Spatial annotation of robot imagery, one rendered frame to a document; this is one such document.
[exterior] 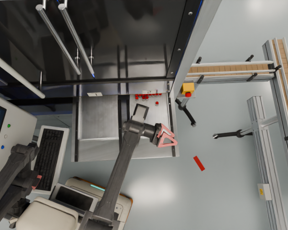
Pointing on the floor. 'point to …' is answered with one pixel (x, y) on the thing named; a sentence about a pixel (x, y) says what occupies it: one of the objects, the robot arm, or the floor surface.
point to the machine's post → (194, 42)
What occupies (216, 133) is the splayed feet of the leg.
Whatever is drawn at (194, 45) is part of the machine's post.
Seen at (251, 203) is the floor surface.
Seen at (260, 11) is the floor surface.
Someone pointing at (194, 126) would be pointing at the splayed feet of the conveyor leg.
